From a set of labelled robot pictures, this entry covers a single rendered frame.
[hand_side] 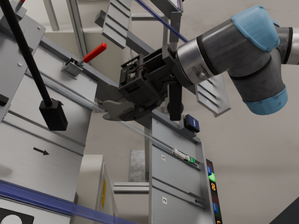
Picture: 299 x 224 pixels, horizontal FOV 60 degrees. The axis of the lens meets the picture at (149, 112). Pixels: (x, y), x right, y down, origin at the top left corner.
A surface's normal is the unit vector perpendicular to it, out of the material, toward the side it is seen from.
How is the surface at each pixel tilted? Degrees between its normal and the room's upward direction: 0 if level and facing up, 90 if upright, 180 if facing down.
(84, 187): 0
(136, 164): 0
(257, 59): 65
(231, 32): 44
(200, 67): 90
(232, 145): 0
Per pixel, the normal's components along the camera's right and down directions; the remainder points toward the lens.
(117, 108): 0.00, 0.76
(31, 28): 0.70, -0.46
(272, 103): 0.07, 0.61
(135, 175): 0.00, -0.65
